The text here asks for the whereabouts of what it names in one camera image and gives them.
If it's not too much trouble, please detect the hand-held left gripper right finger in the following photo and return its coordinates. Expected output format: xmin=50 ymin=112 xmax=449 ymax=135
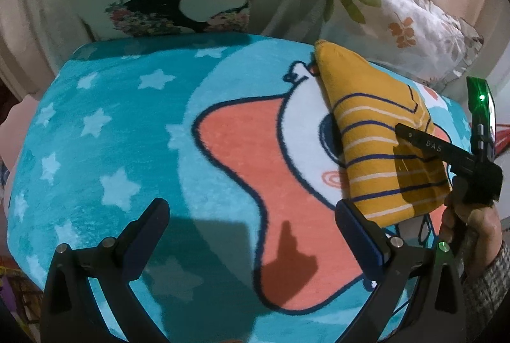
xmin=335 ymin=199 xmax=468 ymax=343

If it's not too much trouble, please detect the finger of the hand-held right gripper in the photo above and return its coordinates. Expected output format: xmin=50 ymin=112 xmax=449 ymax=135
xmin=394 ymin=123 xmax=477 ymax=171

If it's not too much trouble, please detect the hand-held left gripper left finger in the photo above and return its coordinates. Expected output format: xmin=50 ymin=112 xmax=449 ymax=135
xmin=40 ymin=197 xmax=172 ymax=343

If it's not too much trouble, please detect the yellow striped small garment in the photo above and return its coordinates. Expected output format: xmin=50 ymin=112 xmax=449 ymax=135
xmin=314 ymin=39 xmax=453 ymax=228

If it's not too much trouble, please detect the person's right forearm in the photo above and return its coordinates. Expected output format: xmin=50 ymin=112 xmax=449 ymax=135
xmin=458 ymin=239 xmax=510 ymax=343

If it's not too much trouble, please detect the person's right hand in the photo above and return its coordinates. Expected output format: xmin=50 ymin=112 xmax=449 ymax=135
xmin=438 ymin=192 xmax=505 ymax=281

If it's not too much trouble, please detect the red bag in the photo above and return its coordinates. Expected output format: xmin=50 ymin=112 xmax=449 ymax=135
xmin=492 ymin=126 xmax=510 ymax=161

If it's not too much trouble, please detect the teal star printed blanket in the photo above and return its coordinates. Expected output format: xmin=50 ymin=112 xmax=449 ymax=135
xmin=6 ymin=33 xmax=479 ymax=343

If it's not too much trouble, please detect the floral ruffled pillow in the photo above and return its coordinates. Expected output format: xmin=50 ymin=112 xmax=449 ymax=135
xmin=321 ymin=0 xmax=485 ymax=89

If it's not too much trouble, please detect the beige sofa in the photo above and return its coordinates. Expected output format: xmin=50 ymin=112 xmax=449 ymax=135
xmin=0 ymin=0 xmax=510 ymax=109

